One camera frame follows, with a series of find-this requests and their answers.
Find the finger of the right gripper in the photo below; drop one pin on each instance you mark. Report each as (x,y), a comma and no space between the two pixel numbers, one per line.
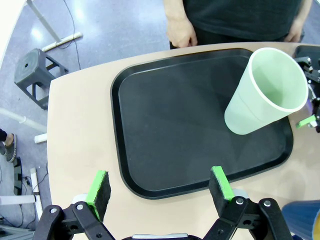
(305,122)
(308,66)

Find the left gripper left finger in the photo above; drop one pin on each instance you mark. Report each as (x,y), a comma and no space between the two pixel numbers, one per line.
(98,200)

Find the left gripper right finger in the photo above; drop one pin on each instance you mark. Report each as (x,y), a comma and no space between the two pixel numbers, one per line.
(221,197)

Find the tall pale green cup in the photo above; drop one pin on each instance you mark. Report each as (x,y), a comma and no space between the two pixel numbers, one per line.
(245,110)

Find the person's left forearm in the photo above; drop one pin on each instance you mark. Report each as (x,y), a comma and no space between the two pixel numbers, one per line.
(303,12)

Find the person's right forearm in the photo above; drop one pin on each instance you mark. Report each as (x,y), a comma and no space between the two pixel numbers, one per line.
(175,8)

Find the person's left hand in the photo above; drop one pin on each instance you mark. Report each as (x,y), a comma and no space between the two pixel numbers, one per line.
(296,32)

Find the person's right hand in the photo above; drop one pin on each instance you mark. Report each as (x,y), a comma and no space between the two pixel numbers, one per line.
(181,32)

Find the black plastic tray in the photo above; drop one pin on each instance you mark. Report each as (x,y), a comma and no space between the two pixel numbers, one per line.
(175,125)
(310,50)

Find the white table foot bar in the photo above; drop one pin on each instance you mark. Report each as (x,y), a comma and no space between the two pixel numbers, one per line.
(15,116)
(36,190)

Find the blue mug yellow inside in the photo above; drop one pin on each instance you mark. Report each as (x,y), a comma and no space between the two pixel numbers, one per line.
(297,217)

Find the person's black t-shirt torso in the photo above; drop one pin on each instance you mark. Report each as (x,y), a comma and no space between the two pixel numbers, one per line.
(237,17)

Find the grey sneaker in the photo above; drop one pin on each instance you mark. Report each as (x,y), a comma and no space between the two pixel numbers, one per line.
(11,147)

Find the grey plastic stool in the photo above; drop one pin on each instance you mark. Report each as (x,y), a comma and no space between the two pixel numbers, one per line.
(30,65)

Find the white side table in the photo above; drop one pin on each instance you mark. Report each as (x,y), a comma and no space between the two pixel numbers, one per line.
(7,15)

